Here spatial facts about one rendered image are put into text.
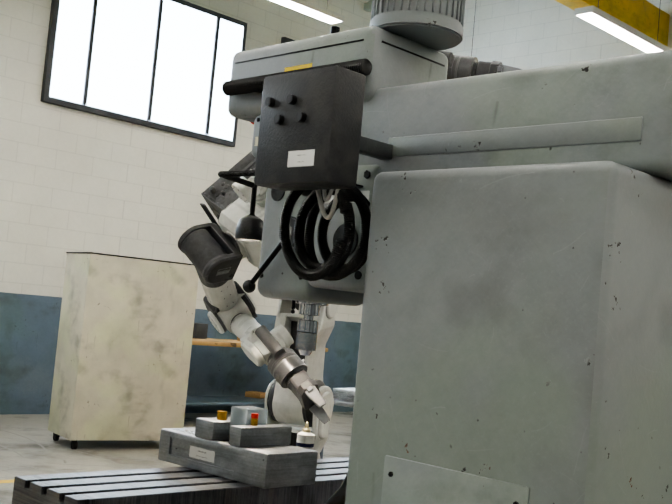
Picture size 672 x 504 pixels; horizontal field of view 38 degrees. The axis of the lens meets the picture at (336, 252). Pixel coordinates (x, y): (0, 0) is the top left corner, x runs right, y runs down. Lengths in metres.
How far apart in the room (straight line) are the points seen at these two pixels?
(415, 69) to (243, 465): 0.91
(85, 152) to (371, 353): 8.97
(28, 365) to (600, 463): 9.10
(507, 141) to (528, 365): 0.44
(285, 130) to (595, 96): 0.55
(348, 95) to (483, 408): 0.59
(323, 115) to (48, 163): 8.74
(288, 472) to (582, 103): 0.94
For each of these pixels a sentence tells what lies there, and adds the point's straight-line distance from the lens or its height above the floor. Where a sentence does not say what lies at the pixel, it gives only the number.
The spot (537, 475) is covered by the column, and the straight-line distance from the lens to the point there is 1.57.
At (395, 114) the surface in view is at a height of 1.70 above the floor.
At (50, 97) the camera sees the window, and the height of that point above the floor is 3.20.
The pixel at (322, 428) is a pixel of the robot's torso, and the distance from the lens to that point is 2.95.
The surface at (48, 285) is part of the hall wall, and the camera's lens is 10.40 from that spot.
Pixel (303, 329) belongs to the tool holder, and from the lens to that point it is 2.21.
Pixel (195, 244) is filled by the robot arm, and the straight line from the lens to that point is 2.70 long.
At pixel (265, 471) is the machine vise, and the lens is 2.00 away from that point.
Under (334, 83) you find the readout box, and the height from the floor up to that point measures 1.69.
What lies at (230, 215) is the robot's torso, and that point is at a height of 1.53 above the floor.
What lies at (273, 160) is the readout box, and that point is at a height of 1.56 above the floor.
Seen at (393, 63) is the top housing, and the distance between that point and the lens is 2.08.
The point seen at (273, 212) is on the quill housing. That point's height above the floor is 1.50.
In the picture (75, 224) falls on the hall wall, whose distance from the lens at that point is 10.53.
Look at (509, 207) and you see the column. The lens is 1.62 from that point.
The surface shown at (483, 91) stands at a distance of 1.85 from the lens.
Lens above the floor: 1.29
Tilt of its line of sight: 4 degrees up
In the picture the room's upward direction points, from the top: 5 degrees clockwise
